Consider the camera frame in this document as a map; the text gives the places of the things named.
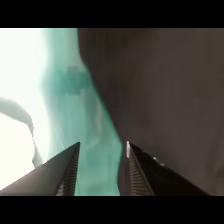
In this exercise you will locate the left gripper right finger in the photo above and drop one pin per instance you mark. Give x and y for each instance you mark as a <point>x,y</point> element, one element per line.
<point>150,176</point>

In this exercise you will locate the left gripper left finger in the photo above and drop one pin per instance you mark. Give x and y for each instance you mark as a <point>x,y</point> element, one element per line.
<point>56,175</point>

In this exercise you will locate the dark grey garment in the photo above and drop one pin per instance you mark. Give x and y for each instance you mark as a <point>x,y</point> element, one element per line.
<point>166,90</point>

